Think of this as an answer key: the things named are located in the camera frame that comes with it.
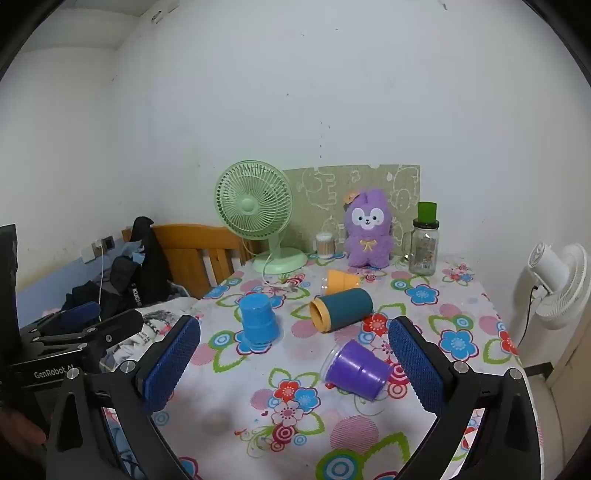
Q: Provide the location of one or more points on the purple plush toy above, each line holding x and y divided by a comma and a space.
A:
368, 240

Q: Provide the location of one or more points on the wall socket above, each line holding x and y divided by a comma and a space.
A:
107, 243

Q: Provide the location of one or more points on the glass bottle with green cap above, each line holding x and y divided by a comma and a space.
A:
424, 251

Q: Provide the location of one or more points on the purple plastic cup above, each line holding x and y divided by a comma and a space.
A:
360, 370

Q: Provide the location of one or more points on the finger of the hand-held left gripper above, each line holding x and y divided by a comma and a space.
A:
115, 327
78, 314

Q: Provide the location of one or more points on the cotton swab jar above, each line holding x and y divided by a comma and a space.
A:
324, 245

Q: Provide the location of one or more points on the printed grey cloth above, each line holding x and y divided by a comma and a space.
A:
154, 319

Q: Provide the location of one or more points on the white standing fan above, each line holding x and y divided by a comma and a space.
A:
550, 272

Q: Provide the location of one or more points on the blue plastic cup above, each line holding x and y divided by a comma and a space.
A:
258, 319

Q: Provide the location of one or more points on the white wall box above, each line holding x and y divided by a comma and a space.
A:
88, 254

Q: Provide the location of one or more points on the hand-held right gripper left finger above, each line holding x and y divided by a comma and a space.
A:
170, 367

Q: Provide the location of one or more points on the green patterned board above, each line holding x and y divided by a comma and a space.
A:
318, 194

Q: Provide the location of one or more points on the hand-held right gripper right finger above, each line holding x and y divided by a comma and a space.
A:
418, 367

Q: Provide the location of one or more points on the pile of dark clothes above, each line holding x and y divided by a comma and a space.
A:
147, 273

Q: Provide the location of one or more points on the green desk fan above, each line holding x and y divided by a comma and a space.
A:
251, 203

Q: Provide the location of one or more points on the teal cup with yellow inside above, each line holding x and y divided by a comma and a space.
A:
348, 307

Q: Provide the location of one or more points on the person's left hand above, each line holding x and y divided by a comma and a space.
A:
18, 430

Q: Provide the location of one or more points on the floral tablecloth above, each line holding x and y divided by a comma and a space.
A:
240, 415

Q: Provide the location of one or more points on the wooden chair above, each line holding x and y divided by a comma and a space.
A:
184, 249

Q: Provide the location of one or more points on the orange plastic cup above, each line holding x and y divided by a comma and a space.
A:
344, 280

